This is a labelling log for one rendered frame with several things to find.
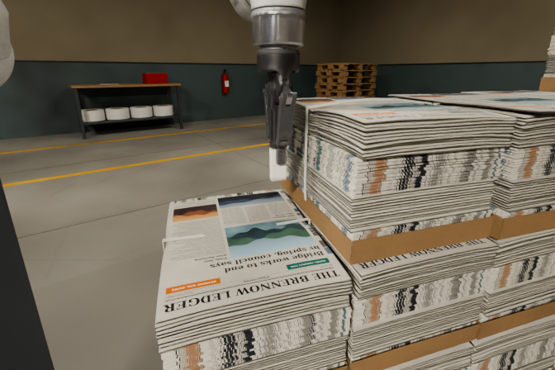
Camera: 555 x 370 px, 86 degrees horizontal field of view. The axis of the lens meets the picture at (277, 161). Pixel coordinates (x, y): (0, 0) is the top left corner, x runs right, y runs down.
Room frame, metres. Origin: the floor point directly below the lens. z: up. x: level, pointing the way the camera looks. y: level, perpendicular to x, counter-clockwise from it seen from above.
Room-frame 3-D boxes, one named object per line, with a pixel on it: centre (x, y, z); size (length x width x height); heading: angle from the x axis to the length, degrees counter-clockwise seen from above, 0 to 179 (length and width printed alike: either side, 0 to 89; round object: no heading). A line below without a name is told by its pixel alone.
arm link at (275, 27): (0.55, 0.00, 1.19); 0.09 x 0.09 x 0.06
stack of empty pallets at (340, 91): (7.33, -1.62, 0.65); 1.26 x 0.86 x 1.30; 129
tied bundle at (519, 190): (0.70, -0.48, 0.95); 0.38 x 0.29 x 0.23; 17
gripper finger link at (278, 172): (0.54, 0.00, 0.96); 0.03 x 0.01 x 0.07; 107
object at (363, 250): (0.52, -0.23, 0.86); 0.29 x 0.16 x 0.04; 107
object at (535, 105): (0.68, -0.48, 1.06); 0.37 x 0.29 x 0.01; 17
